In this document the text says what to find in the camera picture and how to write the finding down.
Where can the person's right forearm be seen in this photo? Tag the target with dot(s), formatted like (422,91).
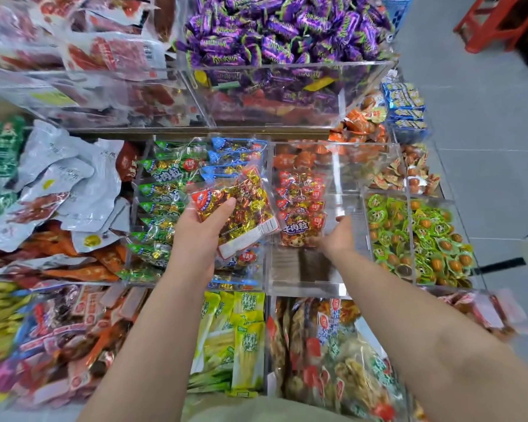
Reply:
(422,338)

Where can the clear acrylic meat packet bin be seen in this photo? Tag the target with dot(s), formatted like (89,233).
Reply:
(92,101)

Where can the person's left thumb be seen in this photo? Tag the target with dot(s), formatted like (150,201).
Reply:
(220,214)

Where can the person's left forearm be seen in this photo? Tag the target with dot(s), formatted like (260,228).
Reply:
(158,338)

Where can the pile of purple wrapped candies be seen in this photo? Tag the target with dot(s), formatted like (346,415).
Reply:
(281,35)

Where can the clear acrylic candy bin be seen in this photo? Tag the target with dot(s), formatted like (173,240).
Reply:
(290,96)

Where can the red plastic stool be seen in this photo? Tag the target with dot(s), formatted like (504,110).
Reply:
(495,19)

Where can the row of yellow green packets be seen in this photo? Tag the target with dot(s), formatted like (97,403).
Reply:
(242,338)

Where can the pile of clear nut packets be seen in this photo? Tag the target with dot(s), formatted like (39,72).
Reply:
(334,360)

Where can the pile of yellow packets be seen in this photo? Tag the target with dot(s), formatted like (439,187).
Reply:
(0,316)

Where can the pile of dark green packets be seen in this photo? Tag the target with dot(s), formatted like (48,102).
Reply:
(2,158)

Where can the person's beige shirt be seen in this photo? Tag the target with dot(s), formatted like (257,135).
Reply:
(268,410)

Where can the pile of orange red packets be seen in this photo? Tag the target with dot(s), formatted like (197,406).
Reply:
(66,259)

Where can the blue plastic basket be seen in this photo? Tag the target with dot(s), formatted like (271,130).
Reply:
(397,10)

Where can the row of red snack packets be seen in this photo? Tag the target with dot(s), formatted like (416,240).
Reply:
(301,202)

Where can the pile of green egg packets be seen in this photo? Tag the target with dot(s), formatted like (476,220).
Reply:
(427,246)

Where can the pile of pink red packets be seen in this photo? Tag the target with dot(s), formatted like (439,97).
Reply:
(66,342)

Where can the person's right hand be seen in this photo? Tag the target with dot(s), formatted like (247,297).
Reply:
(341,241)

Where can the person's right thumb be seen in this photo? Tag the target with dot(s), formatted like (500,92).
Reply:
(344,223)

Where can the stack of blue yellow packets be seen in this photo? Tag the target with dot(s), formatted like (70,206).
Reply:
(404,105)

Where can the person's left hand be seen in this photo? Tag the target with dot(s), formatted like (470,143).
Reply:
(193,241)

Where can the clear acrylic divided bin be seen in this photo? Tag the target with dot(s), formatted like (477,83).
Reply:
(347,184)

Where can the pile of tan egg packets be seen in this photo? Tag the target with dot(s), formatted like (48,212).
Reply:
(416,171)

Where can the pile of orange snack packets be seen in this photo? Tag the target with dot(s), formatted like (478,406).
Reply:
(356,125)

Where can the row of blue snack packets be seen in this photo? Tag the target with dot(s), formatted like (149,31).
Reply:
(233,153)

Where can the pile of clear red packets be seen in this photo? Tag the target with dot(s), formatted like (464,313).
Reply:
(488,309)

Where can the row of green snack packets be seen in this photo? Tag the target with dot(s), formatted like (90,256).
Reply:
(163,193)

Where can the gold candy packet red label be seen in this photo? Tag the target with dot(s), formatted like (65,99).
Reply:
(246,206)

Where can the black rod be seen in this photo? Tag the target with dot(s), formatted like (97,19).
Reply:
(501,265)

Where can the pile of red white meat packets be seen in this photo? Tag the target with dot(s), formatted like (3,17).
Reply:
(92,48)

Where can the pile of silver white packets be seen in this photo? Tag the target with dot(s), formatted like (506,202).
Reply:
(66,180)

